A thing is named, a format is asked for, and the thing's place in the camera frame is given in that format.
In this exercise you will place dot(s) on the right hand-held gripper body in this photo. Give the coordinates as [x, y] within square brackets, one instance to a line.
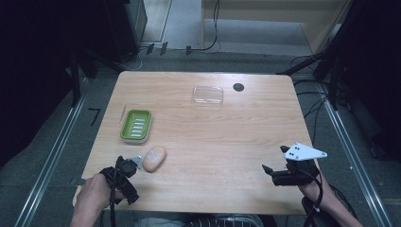
[299, 167]

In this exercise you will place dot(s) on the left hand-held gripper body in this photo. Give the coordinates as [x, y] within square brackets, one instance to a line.
[126, 168]

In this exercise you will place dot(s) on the beige soap bar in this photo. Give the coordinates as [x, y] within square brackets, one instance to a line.
[154, 159]

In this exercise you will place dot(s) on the green soap dish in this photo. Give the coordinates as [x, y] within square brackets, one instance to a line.
[136, 126]

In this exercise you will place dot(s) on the person's right hand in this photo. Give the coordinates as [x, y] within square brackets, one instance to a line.
[312, 190]

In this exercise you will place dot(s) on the person's left hand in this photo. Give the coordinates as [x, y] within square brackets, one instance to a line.
[94, 192]

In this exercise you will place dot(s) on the thin pale stick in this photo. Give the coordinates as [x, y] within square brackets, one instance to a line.
[123, 113]

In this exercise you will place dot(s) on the black round table grommet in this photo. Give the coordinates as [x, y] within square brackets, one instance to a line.
[238, 87]

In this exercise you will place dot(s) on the clear plastic lid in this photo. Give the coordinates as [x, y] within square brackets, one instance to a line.
[207, 96]

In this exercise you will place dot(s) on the black metal stand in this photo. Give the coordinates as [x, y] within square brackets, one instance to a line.
[75, 78]
[327, 60]

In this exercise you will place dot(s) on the dark cabinet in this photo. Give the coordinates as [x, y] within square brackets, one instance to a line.
[126, 28]

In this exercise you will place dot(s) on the metal floor rail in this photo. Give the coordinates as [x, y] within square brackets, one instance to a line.
[52, 157]
[353, 157]

